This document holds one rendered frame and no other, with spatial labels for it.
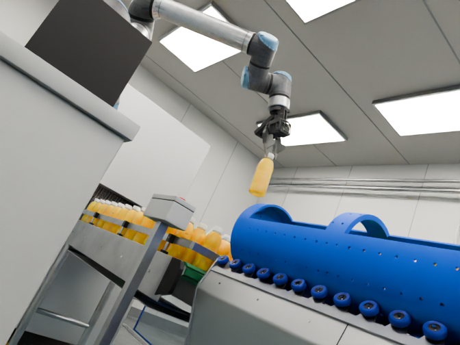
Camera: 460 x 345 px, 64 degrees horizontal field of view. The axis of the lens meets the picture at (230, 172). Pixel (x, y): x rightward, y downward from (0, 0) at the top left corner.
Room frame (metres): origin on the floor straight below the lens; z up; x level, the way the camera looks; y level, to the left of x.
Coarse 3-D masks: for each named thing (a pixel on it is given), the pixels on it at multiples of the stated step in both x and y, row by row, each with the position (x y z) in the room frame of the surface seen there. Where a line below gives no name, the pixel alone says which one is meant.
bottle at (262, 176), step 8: (264, 160) 1.37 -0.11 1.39; (272, 160) 1.39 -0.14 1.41; (256, 168) 1.40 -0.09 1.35; (264, 168) 1.37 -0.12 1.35; (272, 168) 1.38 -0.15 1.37; (256, 176) 1.38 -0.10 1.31; (264, 176) 1.36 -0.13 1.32; (256, 184) 1.37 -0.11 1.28; (264, 184) 1.37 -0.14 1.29; (256, 192) 1.37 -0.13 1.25; (264, 192) 1.38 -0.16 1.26
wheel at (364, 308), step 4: (360, 304) 0.89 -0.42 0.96; (364, 304) 0.88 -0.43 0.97; (368, 304) 0.87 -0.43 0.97; (372, 304) 0.87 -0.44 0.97; (376, 304) 0.87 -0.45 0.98; (360, 308) 0.88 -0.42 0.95; (364, 308) 0.87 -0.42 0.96; (368, 308) 0.87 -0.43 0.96; (372, 308) 0.86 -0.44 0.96; (376, 308) 0.86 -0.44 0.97; (360, 312) 0.88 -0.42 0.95; (364, 312) 0.87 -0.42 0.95; (368, 312) 0.86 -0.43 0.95; (372, 312) 0.86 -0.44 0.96; (376, 312) 0.86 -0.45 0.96; (368, 316) 0.86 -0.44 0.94
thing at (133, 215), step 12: (96, 204) 2.52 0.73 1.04; (108, 204) 2.43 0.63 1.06; (84, 216) 2.61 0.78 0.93; (120, 216) 2.11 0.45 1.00; (132, 216) 2.01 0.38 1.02; (144, 216) 1.92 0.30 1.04; (108, 228) 2.21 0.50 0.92; (120, 228) 2.01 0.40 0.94; (168, 228) 1.61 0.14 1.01; (132, 240) 1.92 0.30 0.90; (144, 240) 1.72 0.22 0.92
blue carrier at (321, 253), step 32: (256, 224) 1.24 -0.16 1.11; (288, 224) 1.42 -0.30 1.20; (352, 224) 0.96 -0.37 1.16; (384, 224) 1.04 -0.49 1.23; (256, 256) 1.23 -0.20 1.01; (288, 256) 1.09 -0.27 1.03; (320, 256) 0.99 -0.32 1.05; (352, 256) 0.91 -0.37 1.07; (384, 256) 0.83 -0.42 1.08; (416, 256) 0.77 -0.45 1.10; (448, 256) 0.72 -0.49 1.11; (288, 288) 1.19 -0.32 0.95; (352, 288) 0.92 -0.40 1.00; (384, 288) 0.85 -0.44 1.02; (416, 288) 0.77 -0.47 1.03; (448, 288) 0.71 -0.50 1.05; (384, 320) 0.90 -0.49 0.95; (416, 320) 0.81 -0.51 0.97; (448, 320) 0.74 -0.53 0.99
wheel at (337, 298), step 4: (340, 292) 0.95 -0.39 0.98; (344, 292) 0.94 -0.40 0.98; (336, 296) 0.95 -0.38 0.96; (340, 296) 0.94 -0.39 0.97; (344, 296) 0.93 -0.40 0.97; (348, 296) 0.93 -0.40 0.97; (336, 300) 0.93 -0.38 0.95; (340, 300) 0.93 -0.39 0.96; (344, 300) 0.92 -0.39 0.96; (348, 300) 0.92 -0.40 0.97; (336, 304) 0.93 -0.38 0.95; (340, 304) 0.92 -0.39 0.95; (344, 304) 0.92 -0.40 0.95; (348, 304) 0.92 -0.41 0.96
